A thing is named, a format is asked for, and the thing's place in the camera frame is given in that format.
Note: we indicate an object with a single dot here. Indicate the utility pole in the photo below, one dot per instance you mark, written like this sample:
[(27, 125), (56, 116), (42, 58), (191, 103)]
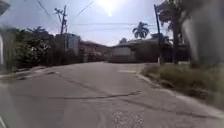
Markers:
[(62, 23)]

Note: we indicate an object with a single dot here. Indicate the dark pole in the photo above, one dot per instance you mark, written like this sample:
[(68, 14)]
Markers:
[(156, 26)]

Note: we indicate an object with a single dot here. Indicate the grass verge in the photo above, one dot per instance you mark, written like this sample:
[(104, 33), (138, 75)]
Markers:
[(186, 78)]

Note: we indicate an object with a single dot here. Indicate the grey wall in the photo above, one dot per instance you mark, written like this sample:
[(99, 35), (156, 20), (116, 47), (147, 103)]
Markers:
[(203, 33)]

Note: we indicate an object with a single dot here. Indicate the grey building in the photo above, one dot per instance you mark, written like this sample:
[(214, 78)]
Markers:
[(70, 45)]

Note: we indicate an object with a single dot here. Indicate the grey concrete road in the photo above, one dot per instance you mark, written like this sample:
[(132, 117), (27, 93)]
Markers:
[(100, 100)]

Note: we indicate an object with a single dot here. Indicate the concrete sidewalk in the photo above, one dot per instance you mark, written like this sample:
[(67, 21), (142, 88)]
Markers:
[(20, 73)]

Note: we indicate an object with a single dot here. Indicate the red-roofed building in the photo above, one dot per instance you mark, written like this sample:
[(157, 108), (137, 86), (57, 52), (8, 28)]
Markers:
[(93, 50)]

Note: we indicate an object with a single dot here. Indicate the palm tree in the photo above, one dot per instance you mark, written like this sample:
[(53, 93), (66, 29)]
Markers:
[(140, 30)]

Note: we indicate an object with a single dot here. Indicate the low building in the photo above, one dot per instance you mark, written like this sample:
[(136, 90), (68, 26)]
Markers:
[(133, 51)]

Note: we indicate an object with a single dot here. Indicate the pale concrete kerb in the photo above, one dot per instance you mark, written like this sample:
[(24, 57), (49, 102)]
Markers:
[(186, 98)]

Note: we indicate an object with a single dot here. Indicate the green bushes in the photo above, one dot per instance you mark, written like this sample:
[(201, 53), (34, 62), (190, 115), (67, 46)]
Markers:
[(30, 46)]

